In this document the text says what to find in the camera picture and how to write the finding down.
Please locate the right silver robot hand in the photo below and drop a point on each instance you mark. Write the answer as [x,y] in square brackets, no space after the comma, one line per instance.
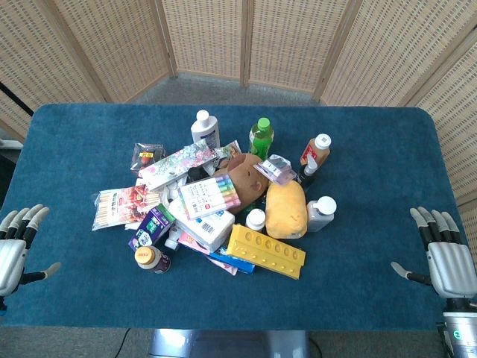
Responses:
[449,266]

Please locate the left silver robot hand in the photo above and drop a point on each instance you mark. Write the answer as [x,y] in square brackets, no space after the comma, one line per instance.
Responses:
[11,257]

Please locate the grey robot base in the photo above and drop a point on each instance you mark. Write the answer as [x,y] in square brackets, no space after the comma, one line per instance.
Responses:
[229,344]

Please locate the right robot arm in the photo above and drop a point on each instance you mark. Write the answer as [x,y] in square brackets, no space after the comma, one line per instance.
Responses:
[459,328]

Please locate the clear bottle with white cap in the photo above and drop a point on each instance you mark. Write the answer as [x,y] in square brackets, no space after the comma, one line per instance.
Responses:
[320,214]

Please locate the small spray nozzle bottle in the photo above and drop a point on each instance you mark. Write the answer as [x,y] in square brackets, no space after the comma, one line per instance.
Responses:
[309,172]

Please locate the brown sauce bottle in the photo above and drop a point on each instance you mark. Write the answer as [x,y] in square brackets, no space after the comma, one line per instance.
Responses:
[316,151]

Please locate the green tea bottle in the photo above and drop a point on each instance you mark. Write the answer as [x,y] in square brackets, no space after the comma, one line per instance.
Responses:
[261,138]

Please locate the white lotion bottle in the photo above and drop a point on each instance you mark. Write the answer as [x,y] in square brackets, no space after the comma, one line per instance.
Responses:
[205,128]

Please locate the wooden skewer packet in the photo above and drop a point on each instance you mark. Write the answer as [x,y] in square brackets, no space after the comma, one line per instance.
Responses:
[121,207]

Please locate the dark jar tan lid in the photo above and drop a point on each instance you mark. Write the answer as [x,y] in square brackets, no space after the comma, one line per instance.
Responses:
[152,259]

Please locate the purple milk carton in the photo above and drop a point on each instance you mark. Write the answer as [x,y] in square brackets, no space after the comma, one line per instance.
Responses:
[151,227]

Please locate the dark snack packet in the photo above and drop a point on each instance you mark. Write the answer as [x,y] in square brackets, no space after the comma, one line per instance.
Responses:
[146,156]

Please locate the yellow plush bread toy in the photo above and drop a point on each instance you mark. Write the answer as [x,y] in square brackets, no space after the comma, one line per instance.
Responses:
[286,210]

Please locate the yellow plastic holed tray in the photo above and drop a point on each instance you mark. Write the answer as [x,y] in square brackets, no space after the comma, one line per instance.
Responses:
[265,251]

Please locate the floral print flat box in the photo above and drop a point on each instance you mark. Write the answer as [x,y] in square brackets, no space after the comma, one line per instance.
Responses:
[178,164]

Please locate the white tissue pack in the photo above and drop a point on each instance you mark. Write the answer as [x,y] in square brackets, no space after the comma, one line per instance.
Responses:
[203,227]

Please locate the pink flat packet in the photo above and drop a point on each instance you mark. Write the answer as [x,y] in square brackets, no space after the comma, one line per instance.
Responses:
[208,253]

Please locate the clear blister pack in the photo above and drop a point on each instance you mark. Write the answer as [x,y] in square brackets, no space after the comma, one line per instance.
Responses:
[275,168]

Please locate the small white capped jar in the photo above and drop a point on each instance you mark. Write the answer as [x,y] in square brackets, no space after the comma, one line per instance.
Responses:
[255,219]

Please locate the highlighter marker pack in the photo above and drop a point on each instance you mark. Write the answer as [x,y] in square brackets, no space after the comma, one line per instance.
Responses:
[210,195]

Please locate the blue flat box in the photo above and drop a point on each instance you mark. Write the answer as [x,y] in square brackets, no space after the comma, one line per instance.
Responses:
[233,263]

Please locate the blue carpet table mat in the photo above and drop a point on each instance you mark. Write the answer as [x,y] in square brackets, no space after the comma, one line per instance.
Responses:
[231,291]

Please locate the brown plush capybara toy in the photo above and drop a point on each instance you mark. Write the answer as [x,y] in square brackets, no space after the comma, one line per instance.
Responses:
[244,177]

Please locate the printed snack pouch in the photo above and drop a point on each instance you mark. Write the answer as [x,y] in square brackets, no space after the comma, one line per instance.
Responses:
[229,151]

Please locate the woven folding screen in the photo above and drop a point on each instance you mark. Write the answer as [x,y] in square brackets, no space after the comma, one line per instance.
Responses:
[238,41]

